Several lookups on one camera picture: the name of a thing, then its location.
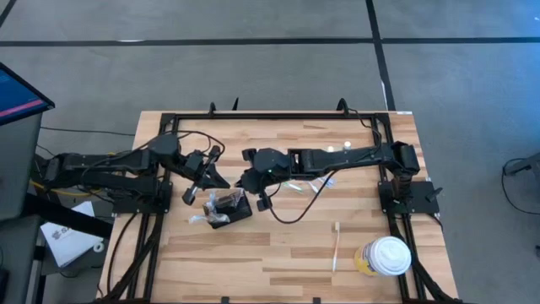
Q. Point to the white tape roll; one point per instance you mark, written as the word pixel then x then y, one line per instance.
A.
pixel 95 247

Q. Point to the blue computer monitor screen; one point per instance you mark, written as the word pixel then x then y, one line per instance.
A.
pixel 17 97

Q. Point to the clear plastic packaging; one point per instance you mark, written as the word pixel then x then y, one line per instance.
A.
pixel 314 188

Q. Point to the black frame bracket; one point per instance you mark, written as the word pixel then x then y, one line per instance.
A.
pixel 225 300
pixel 316 300

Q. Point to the blue toothbrush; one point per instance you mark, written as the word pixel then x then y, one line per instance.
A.
pixel 212 206
pixel 328 182

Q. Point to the unwrapped orange white toothbrush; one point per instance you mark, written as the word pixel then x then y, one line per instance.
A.
pixel 336 249

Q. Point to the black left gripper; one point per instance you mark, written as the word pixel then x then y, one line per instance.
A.
pixel 198 164

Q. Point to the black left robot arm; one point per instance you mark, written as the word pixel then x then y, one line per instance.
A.
pixel 105 162

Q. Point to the white paper booklet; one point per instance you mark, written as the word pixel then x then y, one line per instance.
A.
pixel 67 240

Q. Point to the yellow Lysol wipes canister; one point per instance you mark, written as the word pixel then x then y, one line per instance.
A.
pixel 386 255

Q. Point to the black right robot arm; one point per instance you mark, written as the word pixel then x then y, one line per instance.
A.
pixel 358 156

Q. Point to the black stand beam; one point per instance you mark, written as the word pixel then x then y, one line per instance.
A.
pixel 63 215

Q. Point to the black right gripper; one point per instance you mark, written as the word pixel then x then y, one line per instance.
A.
pixel 272 162

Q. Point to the purple toothbrush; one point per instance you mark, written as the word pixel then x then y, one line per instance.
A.
pixel 237 194

